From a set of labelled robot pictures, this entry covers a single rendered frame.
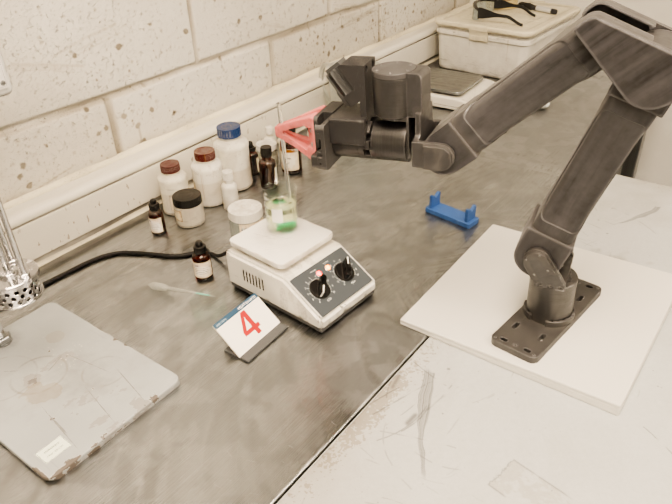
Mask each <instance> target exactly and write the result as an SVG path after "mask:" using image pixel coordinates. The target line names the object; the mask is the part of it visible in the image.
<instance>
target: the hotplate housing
mask: <svg viewBox="0 0 672 504"><path fill-rule="evenodd" d="M340 247H342V248H343V249H344V247H343V246H342V245H341V244H340V243H337V242H336V241H333V240H329V241H328V242H326V243H325V244H323V245H322V246H320V247H319V248H317V249H315V250H314V251H312V252H311V253H309V254H308V255H306V256H305V257H303V258H301V259H300V260H298V261H297V262H295V263H294V264H292V265H291V266H289V267H287V268H285V269H277V268H275V267H273V266H271V265H269V264H267V263H265V262H263V261H261V260H259V259H257V258H255V257H253V256H251V255H249V254H247V253H245V252H243V251H240V250H238V249H236V248H234V247H232V248H230V249H229V250H228V251H226V252H227V253H226V256H227V262H228V269H229V276H230V281H232V285H234V286H236V287H237V288H239V289H241V290H243V291H245V292H247V293H248V294H250V295H252V294H254V293H256V295H257V296H258V297H259V298H260V299H261V300H262V301H263V302H265V303H267V304H269V305H271V306H273V307H274V308H276V309H278V310H280V311H282V312H284V313H286V314H287V315H289V316H291V317H293V318H295V319H297V320H298V321H300V322H302V323H304V324H306V325H308V326H310V327H311V328H313V329H315V330H317V331H319V332H321V333H323V332H324V331H325V330H326V329H328V328H329V327H330V326H332V325H333V324H334V323H335V322H337V321H338V320H339V319H341V318H342V317H343V316H345V315H346V314H347V313H348V312H350V311H351V310H352V309H354V308H355V307H356V306H358V305H359V304H360V303H361V302H363V301H364V300H365V299H367V298H368V297H369V296H370V295H372V294H373V293H374V289H375V280H374V279H373V278H372V277H371V276H370V275H369V274H368V273H367V271H366V270H365V269H364V268H363V267H362V266H361V265H360V264H359V263H358V262H357V261H356V260H355V259H354V258H353V257H352V256H351V255H350V254H349V253H348V252H347V251H346V250H345V249H344V250H345V251H346V252H347V254H348V255H349V256H350V257H351V258H352V259H353V260H354V261H355V262H356V263H357V264H358V265H359V266H360V267H361V268H362V269H363V270H364V271H365V272H366V273H367V274H368V275H369V277H370V278H371V279H372V281H371V282H370V283H368V284H367V285H366V286H364V287H363V288H362V289H360V290H359V291H358V292H356V293H355V294H354V295H352V296H351V297H350V298H348V299H347V300H346V301H344V302H343V303H342V304H340V305H339V306H338V307H336V308H335V309H334V310H332V311H331V312H330V313H328V314H327V315H326V316H324V317H322V316H321V315H320V314H319V313H318V312H317V311H316V310H315V309H314V308H313V307H312V306H311V305H310V303H309V302H308V301H307V300H306V299H305V298H304V297H303V296H302V295H301V294H300V293H299V291H298V290H297V289H296V288H295V287H294V286H293V285H292V284H291V283H290V280H292V279H293V278H295V277H296V276H298V275H299V274H301V273H302V272H304V271H305V270H307V269H308V268H310V267H311V266H313V265H314V264H316V263H317V262H319V261H320V260H322V259H323V258H325V257H326V256H328V255H329V254H331V253H332V252H334V251H335V250H337V249H338V248H340Z"/></svg>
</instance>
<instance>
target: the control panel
mask: <svg viewBox="0 0 672 504"><path fill-rule="evenodd" d="M346 257H348V258H349V259H350V262H351V266H352V268H353V269H354V272H355V275H354V277H353V279H351V280H349V281H344V280H341V279H340V278H338V277H337V276H336V274H335V271H334V269H335V266H336V265H337V264H338V263H340V262H343V260H344V259H345V258H346ZM326 265H329V266H330V270H328V269H326V267H325V266H326ZM317 271H320V272H321V273H322V274H325V275H326V276H327V283H328V284H329V286H330V289H331V292H330V294H329V296H328V297H326V298H324V299H320V298H317V297H315V296H314V295H313V294H312V293H311V291H310V284H311V282H312V281H313V280H315V279H319V278H320V276H318V275H317ZM371 281H372V279H371V278H370V277H369V275H368V274H367V273H366V272H365V271H364V270H363V269H362V268H361V267H360V266H359V265H358V264H357V263H356V262H355V261H354V260H353V259H352V258H351V257H350V256H349V255H348V254H347V252H346V251H345V250H344V249H343V248H342V247H340V248H338V249H337V250H335V251H334V252H332V253H331V254H329V255H328V256H326V257H325V258H323V259H322V260H320V261H319V262H317V263H316V264H314V265H313V266H311V267H310V268H308V269H307V270H305V271H304V272H302V273H301V274H299V275H298V276H296V277H295V278H293V279H292V280H290V283H291V284H292V285H293V286H294V287H295V288H296V289H297V290H298V291H299V293H300V294H301V295H302V296H303V297H304V298H305V299H306V300H307V301H308V302H309V303H310V305H311V306H312V307H313V308H314V309H315V310H316V311H317V312H318V313H319V314H320V315H321V316H322V317H324V316H326V315H327V314H328V313H330V312H331V311H332V310H334V309H335V308H336V307H338V306H339V305H340V304H342V303H343V302H344V301H346V300H347V299H348V298H350V297H351V296H352V295H354V294H355V293H356V292H358V291H359V290H360V289H362V288H363V287H364V286H366V285H367V284H368V283H370V282H371Z"/></svg>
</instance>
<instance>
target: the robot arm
mask: <svg viewBox="0 0 672 504"><path fill-rule="evenodd" d="M601 70H603V71H604V72H605V74H606V75H607V76H608V78H609V79H610V80H611V82H612V84H611V86H610V88H609V90H608V92H607V94H606V96H605V98H604V99H603V101H602V103H601V105H600V107H599V109H598V111H597V113H596V114H595V116H594V118H593V119H592V121H591V123H590V124H589V126H588V128H587V130H586V131H585V133H584V135H583V136H582V138H581V140H580V141H579V143H578V145H577V146H576V148H575V150H574V151H573V153H572V155H571V156H570V158H569V160H568V161H567V163H566V165H565V167H564V168H563V170H562V172H561V173H560V175H559V177H558V178H557V180H556V182H555V183H554V185H553V187H552V188H551V190H550V191H549V193H548V194H547V195H546V197H545V199H544V200H543V202H542V204H541V205H540V204H537V205H536V206H535V207H534V210H533V212H532V213H531V215H530V217H529V219H528V220H527V221H526V224H525V226H524V229H523V231H522V233H521V236H520V238H519V241H518V243H517V246H516V248H515V251H514V260H515V263H516V265H517V266H518V268H519V269H520V270H521V271H522V272H524V273H525V274H527V275H529V276H530V279H529V287H528V296H527V300H525V301H524V305H523V306H522V307H521V308H520V309H519V310H518V311H517V312H516V313H515V314H513V315H512V316H511V317H510V318H509V319H508V320H507V321H506V322H505V323H504V324H503V325H502V326H501V327H500V328H499V329H498V330H496V331H495V332H494V333H493V334H492V338H491V343H492V345H493V346H495V347H497V348H499V349H501V350H503V351H505V352H507V353H509V354H511V355H513V356H516V357H518V358H520V359H522V360H524V361H526V362H528V363H531V364H535V363H538V362H539V361H540V360H541V359H542V357H543V356H544V355H545V354H546V353H547V352H548V351H549V350H550V349H551V348H552V347H553V346H554V345H555V344H556V343H557V341H558V340H559V339H560V338H561V337H562V336H563V335H564V334H565V333H566V332H567V331H568V330H569V329H570V328H571V327H572V326H573V324H574V323H575V322H576V321H577V320H578V319H579V318H580V317H581V316H582V315H583V314H584V313H585V312H586V311H587V310H588V308H589V307H590V306H591V305H592V304H593V303H594V302H595V301H596V300H597V299H598V298H599V297H600V295H601V287H599V286H598V285H595V284H592V283H590V282H587V281H585V280H582V279H579V278H578V275H577V273H576V272H575V271H574V270H573V269H572V268H571V265H572V262H573V258H574V252H573V251H574V245H575V242H576V238H577V235H578V234H579V232H580V230H581V229H582V227H583V225H584V223H585V221H586V219H587V218H588V216H589V214H590V213H591V211H592V210H593V209H594V207H595V205H596V204H597V202H598V201H599V199H600V198H601V196H602V195H603V193H604V192H605V190H606V189H607V187H608V186H609V184H610V182H611V181H612V179H613V178H614V177H615V175H616V173H617V172H618V170H619V169H620V167H621V166H622V164H623V163H624V161H625V160H626V158H627V157H628V155H629V154H630V152H631V151H632V149H633V148H634V146H635V145H636V143H638V141H639V139H640V138H641V137H642V135H643V134H645V133H646V131H647V130H648V129H649V127H650V126H651V124H652V123H653V121H654V120H655V118H656V117H657V116H658V117H660V118H662V117H663V116H664V114H665V113H666V112H667V110H668V109H669V107H670V106H671V104H672V27H669V26H667V25H665V24H663V23H661V22H659V21H656V20H654V19H652V18H650V17H648V16H646V15H643V14H641V13H639V12H637V11H635V10H633V9H630V8H628V7H626V6H624V5H622V4H620V3H617V2H615V1H613V0H595V1H593V2H592V3H591V4H589V5H588V6H587V7H586V8H585V9H584V11H583V13H582V17H580V18H579V19H578V20H576V21H575V22H574V23H572V24H571V25H570V26H569V27H567V28H566V29H565V30H564V31H562V32H561V33H560V34H559V35H558V36H557V37H555V38H554V39H553V40H552V41H551V42H549V43H548V44H547V45H545V46H544V47H543V48H541V49H540V50H539V51H537V52H536V53H535V54H533V55H532V56H531V57H529V58H528V59H527V60H525V61H524V62H523V63H521V64H520V65H519V66H517V67H516V68H515V69H513V70H512V71H511V72H509V73H508V74H507V75H505V76H504V77H503V78H501V79H500V80H498V81H497V82H496V83H494V84H493V85H492V86H490V87H489V88H488V89H486V90H485V91H484V92H482V93H480V94H479V95H477V96H475V97H474V98H472V99H471V100H470V101H468V102H467V103H466V104H462V105H461V106H459V107H458V108H457V109H455V110H454V111H453V112H451V113H450V114H449V115H447V116H446V117H445V118H444V119H442V120H439V119H433V110H432V101H431V70H430V68H429V67H428V66H427V65H416V64H413V63H411V62H406V61H390V62H384V63H380V64H377V65H375V56H350V57H349V58H348V59H345V58H344V57H343V58H341V59H340V60H339V61H337V62H336V63H335V64H333V65H332V66H331V67H330V68H328V69H327V70H326V71H325V72H326V73H327V75H326V77H327V79H328V80H329V82H330V83H331V84H332V86H333V87H334V89H335V90H336V91H337V95H338V96H339V97H340V99H341V100H342V101H332V102H330V103H329V104H328V105H327V106H326V105H322V106H320V107H318V108H315V109H313V110H311V111H308V112H306V113H304V114H302V115H299V116H297V117H294V118H292V119H289V120H287V121H284V122H283V123H282V124H280V125H279V124H277V126H275V135H276V136H277V137H279V138H280V139H282V140H284V141H285V142H287V143H289V144H290V145H292V146H294V147H295V148H296V149H298V150H299V151H300V152H302V153H303V154H304V155H306V156H307V157H308V158H310V159H311V163H312V167H313V168H319V169H323V170H329V169H330V168H331V167H332V166H333V165H334V164H335V162H336V161H337V160H338V159H339V158H340V157H341V156H347V157H358V158H369V159H380V160H390V161H401V162H410V161H411V160H412V167H416V168H423V169H425V170H431V171H432V172H434V173H436V174H439V175H450V174H453V173H455V172H457V171H458V170H460V169H461V168H463V167H464V166H466V165H467V164H469V163H470V162H472V161H473V160H475V159H476V158H478V156H479V154H480V153H481V151H482V150H483V149H485V148H486V147H488V146H489V145H491V144H492V143H493V142H495V141H496V140H497V139H498V138H499V137H501V136H502V135H503V134H504V133H505V132H507V131H508V130H509V129H511V128H512V127H514V126H515V125H517V124H518V123H520V122H521V121H523V120H524V119H526V118H527V117H529V116H530V115H531V114H533V113H534V112H536V111H537V110H539V109H540V108H542V107H543V106H545V105H546V104H548V103H549V102H551V101H552V100H554V99H555V98H557V97H558V96H560V95H561V94H563V93H564V92H566V91H567V90H569V89H570V88H572V87H573V86H575V85H576V84H578V83H580V82H582V81H585V80H587V79H589V78H590V77H592V76H594V75H595V74H597V73H598V72H600V71H601ZM358 102H360V103H358ZM301 126H305V127H307V128H308V132H309V137H307V136H303V135H300V134H297V133H294V132H292V131H289V129H293V128H297V127H301ZM515 328H516V329H515ZM541 340H542V341H541Z"/></svg>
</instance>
